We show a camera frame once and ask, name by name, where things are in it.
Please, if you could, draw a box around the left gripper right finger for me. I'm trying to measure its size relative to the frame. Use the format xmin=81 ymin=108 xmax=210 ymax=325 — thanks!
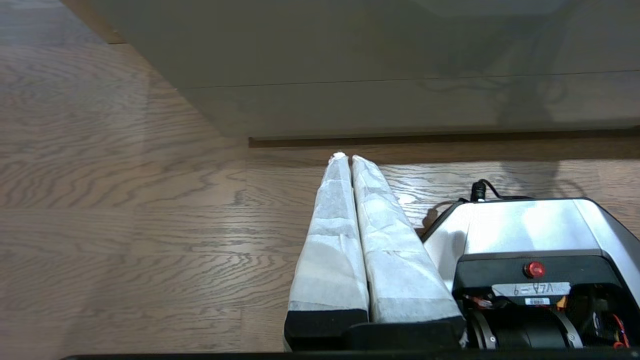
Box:
xmin=350 ymin=155 xmax=467 ymax=350

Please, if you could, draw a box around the white handwritten label sticker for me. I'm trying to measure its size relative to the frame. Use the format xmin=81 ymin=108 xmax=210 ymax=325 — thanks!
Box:
xmin=492 ymin=282 xmax=572 ymax=299

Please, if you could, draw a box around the beige glossy low cabinet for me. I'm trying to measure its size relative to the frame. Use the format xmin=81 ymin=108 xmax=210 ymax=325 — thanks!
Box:
xmin=177 ymin=70 xmax=640 ymax=149

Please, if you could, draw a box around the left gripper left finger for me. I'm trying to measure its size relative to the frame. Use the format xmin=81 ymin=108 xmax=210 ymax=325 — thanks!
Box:
xmin=283 ymin=152 xmax=371 ymax=352

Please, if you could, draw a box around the brown wooden baseboard strip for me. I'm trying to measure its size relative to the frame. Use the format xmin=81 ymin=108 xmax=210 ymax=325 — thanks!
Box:
xmin=60 ymin=0 xmax=127 ymax=45

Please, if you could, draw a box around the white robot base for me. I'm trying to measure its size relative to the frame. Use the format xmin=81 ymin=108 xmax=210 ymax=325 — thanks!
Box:
xmin=422 ymin=197 xmax=640 ymax=351

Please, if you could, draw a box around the beige glossy cabinet drawer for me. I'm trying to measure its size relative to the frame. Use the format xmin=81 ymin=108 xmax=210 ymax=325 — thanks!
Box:
xmin=90 ymin=0 xmax=640 ymax=91

